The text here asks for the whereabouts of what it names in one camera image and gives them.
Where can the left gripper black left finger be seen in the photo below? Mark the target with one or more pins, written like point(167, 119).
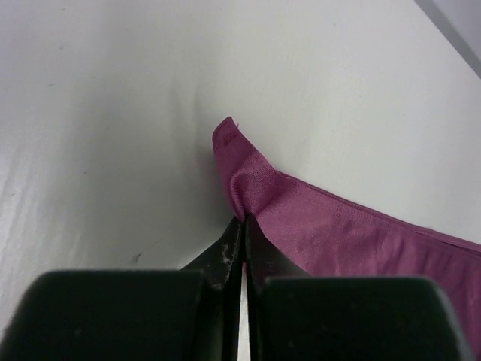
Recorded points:
point(186, 314)

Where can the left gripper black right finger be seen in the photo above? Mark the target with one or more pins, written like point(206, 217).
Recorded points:
point(295, 316)

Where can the purple cloth napkin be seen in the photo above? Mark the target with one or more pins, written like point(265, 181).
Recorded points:
point(327, 235)

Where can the right side aluminium rail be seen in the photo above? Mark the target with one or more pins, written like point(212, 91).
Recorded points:
point(459, 22)

